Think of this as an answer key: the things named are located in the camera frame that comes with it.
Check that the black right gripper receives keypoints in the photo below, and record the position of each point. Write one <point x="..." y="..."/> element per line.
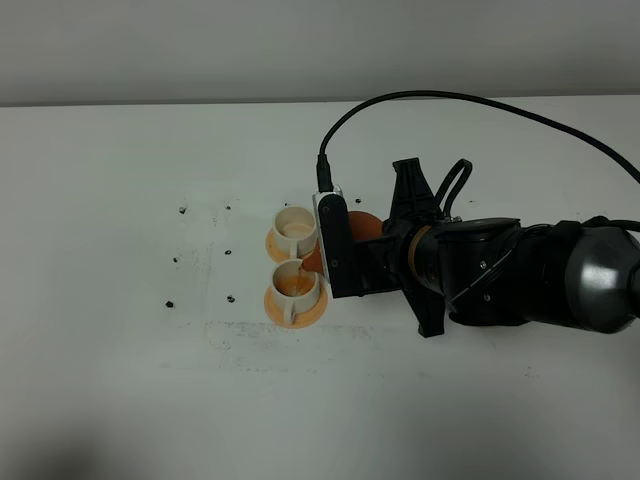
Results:
<point x="384" y="263"/>

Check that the brown clay teapot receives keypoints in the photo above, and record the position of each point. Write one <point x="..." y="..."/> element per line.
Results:
<point x="364" y="226"/>

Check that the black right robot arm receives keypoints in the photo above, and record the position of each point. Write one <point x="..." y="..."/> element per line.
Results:
<point x="496" y="271"/>

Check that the far white teacup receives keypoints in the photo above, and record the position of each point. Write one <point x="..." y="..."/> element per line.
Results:
<point x="294" y="231"/>

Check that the white teacup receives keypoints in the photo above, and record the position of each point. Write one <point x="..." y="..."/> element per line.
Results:
<point x="294" y="231"/>
<point x="293" y="291"/>

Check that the near white teacup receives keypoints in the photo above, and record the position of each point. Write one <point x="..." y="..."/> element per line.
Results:
<point x="293" y="291"/>

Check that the near orange coaster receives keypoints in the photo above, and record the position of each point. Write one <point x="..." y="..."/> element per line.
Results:
<point x="301" y="320"/>

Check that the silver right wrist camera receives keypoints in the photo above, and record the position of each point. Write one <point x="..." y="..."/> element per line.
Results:
<point x="337" y="244"/>

